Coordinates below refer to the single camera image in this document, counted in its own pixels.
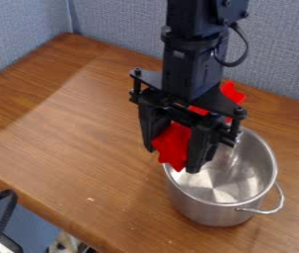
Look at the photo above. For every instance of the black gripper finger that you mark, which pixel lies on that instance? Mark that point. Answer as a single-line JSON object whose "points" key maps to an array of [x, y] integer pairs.
{"points": [[153, 122], [202, 147]]}

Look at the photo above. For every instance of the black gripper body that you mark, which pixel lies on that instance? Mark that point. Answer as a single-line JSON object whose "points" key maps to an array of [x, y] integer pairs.
{"points": [[186, 87]]}

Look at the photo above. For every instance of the red plastic block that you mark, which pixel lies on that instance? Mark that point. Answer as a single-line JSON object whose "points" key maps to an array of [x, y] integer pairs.
{"points": [[171, 142]]}

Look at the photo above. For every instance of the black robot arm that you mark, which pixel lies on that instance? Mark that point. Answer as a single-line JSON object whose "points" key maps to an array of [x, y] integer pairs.
{"points": [[203, 18]]}

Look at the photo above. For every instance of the stainless steel pot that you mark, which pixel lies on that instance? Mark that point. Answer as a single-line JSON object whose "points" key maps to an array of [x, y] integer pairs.
{"points": [[222, 196]]}

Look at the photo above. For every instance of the pale object under table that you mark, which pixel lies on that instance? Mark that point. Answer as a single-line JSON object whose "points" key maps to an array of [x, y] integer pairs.
{"points": [[67, 244]]}

